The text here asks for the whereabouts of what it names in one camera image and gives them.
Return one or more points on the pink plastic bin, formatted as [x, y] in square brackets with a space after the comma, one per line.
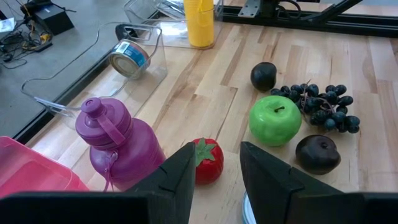
[31, 171]

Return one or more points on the green toy apple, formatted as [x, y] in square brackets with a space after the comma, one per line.
[275, 121]

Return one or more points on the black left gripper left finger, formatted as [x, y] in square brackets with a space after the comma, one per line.
[124, 208]

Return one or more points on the metal mounting bracket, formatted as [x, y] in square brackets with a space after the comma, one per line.
[250, 7]

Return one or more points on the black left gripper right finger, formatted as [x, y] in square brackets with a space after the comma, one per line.
[295, 205]

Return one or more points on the white paper sheet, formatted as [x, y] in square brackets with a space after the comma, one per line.
[6, 25]

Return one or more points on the yellow plastic squeeze bottle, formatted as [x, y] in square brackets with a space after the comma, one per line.
[199, 25]

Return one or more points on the black aluminium rig frame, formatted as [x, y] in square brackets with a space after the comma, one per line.
[311, 26]

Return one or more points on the flat yellowfin tuna can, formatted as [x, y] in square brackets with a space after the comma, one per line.
[246, 211]

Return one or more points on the small blue red label can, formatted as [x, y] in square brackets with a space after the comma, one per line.
[129, 59]

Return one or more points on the black box on floor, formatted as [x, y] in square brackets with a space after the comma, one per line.
[53, 18]

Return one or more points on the black toy grape bunch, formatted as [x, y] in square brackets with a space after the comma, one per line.
[326, 109]

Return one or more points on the red tomato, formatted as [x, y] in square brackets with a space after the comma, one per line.
[210, 168]

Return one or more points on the purple plastic squeeze bottle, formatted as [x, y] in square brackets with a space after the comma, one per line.
[133, 155]

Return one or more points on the dark toy plum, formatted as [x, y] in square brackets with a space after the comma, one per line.
[263, 76]
[317, 155]

